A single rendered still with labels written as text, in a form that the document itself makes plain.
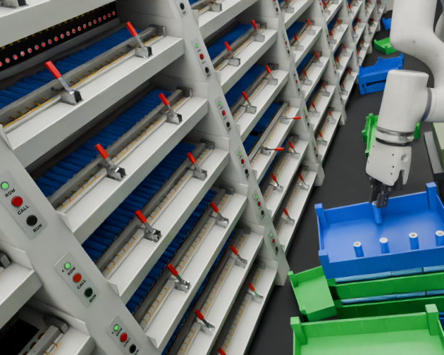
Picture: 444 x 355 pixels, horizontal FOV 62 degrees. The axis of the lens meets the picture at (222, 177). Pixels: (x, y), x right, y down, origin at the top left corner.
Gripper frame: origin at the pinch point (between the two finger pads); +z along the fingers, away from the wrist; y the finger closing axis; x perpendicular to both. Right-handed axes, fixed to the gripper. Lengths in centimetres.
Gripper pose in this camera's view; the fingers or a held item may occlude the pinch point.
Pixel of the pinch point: (378, 198)
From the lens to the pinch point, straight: 103.1
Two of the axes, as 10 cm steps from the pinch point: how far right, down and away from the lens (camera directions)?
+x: -9.4, 0.7, -3.2
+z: -0.5, 9.3, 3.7
